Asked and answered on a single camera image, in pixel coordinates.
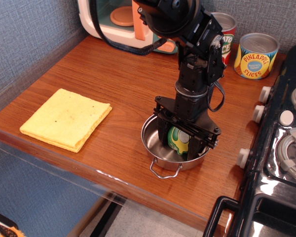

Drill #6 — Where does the green toy pepper half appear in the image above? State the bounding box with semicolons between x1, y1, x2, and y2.
168;126;190;155

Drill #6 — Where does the tomato sauce can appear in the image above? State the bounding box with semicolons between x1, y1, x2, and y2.
212;12;237;66

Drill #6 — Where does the white round stove button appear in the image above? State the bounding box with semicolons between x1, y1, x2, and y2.
279;110;294;126

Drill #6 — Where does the white stove knob bottom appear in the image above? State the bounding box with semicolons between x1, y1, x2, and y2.
236;148;250;169

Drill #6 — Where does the white stove knob top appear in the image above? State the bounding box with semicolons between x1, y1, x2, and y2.
259;86;272;104

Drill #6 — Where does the small steel pan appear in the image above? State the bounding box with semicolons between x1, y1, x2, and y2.
141;115;210;179

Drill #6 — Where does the folded yellow cloth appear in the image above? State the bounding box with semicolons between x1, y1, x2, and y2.
20;89;112;153

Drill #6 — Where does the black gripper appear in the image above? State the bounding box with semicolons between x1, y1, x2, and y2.
153;87;222;161

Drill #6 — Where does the white stove knob middle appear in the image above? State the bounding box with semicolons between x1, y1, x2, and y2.
252;105;265;123

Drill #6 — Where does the orange object bottom left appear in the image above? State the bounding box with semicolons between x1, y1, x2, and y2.
0;221;25;237

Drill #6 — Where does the black toy stove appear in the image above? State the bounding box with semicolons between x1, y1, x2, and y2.
204;45;296;237

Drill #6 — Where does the white stove knob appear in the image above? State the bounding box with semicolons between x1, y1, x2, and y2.
236;148;250;169
252;105;265;123
259;86;272;104

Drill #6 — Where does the teal toy microwave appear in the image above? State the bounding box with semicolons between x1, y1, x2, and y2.
77;0;177;54

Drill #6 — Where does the pineapple slices can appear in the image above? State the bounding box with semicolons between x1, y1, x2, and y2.
234;33;280;79

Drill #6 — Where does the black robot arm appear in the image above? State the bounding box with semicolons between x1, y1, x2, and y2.
89;0;225;160

